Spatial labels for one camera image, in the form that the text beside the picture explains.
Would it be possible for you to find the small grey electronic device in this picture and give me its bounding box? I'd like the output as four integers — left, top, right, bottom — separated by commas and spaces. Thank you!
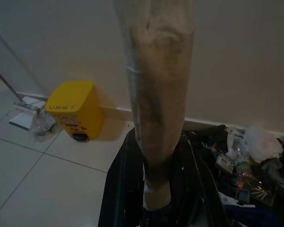
215, 153, 234, 174

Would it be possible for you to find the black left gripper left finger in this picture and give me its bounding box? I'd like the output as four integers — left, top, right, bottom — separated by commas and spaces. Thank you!
98, 129, 147, 227

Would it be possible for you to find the black box with gold lines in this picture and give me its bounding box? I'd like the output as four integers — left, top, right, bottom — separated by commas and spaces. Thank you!
236, 181, 275, 207

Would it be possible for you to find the white flat mop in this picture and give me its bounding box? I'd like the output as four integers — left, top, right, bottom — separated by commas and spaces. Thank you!
0, 60, 48, 131

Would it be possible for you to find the clear crumpled plastic bag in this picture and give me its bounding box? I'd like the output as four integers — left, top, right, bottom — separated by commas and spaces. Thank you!
29, 110, 57, 144

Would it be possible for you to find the yellow pedal bin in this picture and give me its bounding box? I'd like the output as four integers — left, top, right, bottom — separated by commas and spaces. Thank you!
44, 80, 105, 142

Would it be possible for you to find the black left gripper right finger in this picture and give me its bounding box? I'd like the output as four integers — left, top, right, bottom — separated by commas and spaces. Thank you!
168, 131, 229, 227

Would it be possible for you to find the white plastic bag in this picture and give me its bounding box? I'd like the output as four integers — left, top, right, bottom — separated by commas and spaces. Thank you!
245, 125, 284, 164

